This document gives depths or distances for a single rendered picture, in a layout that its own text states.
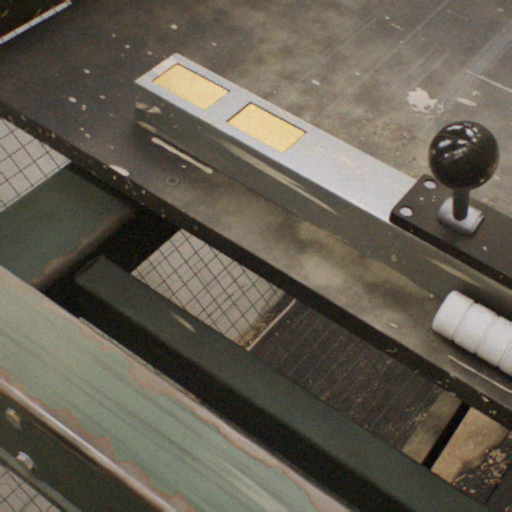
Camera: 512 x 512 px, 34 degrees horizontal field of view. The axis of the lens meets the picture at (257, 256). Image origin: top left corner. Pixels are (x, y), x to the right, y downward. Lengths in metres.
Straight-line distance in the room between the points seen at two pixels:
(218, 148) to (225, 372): 0.16
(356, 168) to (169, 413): 0.24
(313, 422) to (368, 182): 0.17
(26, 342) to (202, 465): 0.12
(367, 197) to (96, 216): 0.21
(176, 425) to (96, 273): 0.22
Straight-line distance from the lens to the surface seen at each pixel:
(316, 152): 0.61
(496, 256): 0.56
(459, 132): 0.46
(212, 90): 0.65
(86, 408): 0.45
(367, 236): 0.59
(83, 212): 0.66
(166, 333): 0.61
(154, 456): 0.44
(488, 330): 0.55
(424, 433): 1.78
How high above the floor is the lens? 1.62
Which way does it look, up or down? 12 degrees down
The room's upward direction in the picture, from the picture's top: 36 degrees counter-clockwise
